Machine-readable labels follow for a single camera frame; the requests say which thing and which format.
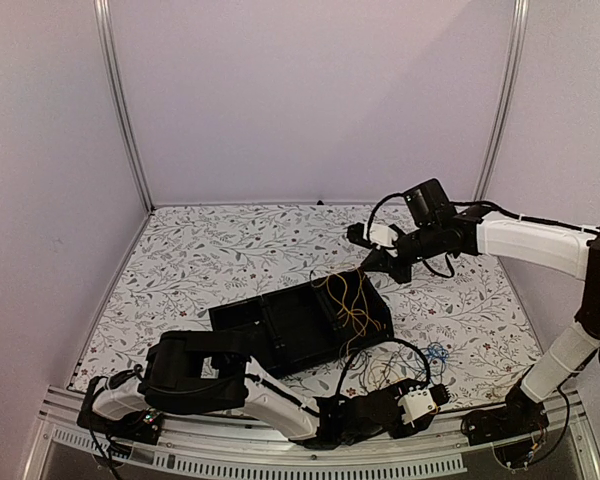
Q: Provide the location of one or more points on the right aluminium frame post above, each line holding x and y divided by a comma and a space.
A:
512, 63

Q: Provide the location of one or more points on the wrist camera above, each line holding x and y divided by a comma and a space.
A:
422, 404
374, 236

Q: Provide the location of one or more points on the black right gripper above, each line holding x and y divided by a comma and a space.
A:
379, 260

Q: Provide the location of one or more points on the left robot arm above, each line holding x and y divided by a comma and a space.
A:
194, 372

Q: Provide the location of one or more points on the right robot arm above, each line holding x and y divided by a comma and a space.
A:
451, 228

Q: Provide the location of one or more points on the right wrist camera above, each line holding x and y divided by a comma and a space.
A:
374, 236

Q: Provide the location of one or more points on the floral table mat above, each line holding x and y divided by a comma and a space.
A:
470, 328

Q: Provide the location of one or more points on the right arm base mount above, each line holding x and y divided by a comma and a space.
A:
515, 435

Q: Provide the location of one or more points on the aluminium front rail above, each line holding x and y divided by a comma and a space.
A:
213, 447

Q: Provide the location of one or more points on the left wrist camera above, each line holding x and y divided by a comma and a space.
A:
422, 404

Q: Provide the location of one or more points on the black three-compartment tray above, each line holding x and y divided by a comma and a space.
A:
304, 326

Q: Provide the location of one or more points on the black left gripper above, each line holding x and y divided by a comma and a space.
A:
391, 392

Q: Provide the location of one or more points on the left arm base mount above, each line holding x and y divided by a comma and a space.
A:
141, 426

